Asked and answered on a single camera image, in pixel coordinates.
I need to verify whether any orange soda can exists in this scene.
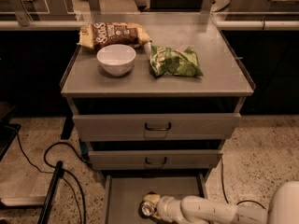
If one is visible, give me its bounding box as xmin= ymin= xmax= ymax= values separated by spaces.
xmin=141 ymin=202 xmax=155 ymax=217

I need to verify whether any black cable on left floor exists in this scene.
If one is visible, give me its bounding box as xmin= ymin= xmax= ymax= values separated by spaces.
xmin=3 ymin=124 xmax=94 ymax=224

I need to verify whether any black cable on right floor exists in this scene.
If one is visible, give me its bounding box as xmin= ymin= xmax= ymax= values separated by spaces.
xmin=220 ymin=157 xmax=267 ymax=211

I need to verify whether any grey drawer cabinet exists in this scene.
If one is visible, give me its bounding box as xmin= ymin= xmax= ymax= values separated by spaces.
xmin=59 ymin=12 xmax=256 ymax=224

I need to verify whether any black bar on floor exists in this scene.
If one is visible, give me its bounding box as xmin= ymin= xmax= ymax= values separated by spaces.
xmin=37 ymin=161 xmax=63 ymax=224

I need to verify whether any black cable on floor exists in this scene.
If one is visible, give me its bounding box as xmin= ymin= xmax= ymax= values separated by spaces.
xmin=3 ymin=124 xmax=94 ymax=224
xmin=220 ymin=157 xmax=267 ymax=211

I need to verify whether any green chip bag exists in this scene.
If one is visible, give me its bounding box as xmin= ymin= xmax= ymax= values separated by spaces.
xmin=149 ymin=45 xmax=203 ymax=77

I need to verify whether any white ceramic bowl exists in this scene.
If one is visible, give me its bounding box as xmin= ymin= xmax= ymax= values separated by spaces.
xmin=96 ymin=44 xmax=136 ymax=77

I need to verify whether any brown yellow snack bag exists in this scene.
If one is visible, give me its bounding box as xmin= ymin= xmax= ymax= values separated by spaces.
xmin=78 ymin=22 xmax=151 ymax=50

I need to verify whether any white horizontal rail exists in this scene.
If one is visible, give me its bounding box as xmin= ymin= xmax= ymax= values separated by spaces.
xmin=0 ymin=20 xmax=299 ymax=31

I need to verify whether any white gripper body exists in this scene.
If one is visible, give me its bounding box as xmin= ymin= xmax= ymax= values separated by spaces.
xmin=156 ymin=196 xmax=186 ymax=224

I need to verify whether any grey middle drawer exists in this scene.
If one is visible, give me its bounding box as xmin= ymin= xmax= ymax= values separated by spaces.
xmin=89 ymin=149 xmax=222 ymax=170

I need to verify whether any dark object at left edge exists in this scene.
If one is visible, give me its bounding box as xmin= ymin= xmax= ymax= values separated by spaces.
xmin=0 ymin=102 xmax=21 ymax=161

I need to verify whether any grey bottom drawer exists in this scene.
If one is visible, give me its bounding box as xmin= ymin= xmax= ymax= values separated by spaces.
xmin=101 ymin=175 xmax=207 ymax=224

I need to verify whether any grey top drawer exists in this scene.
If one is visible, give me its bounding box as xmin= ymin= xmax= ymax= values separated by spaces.
xmin=73 ymin=113 xmax=241 ymax=141

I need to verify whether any grey drawer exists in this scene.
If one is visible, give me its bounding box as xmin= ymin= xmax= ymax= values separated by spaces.
xmin=89 ymin=149 xmax=222 ymax=170
xmin=73 ymin=113 xmax=241 ymax=141
xmin=101 ymin=175 xmax=207 ymax=224

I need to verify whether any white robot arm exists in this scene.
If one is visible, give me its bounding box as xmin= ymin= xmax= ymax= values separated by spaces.
xmin=141 ymin=181 xmax=299 ymax=224

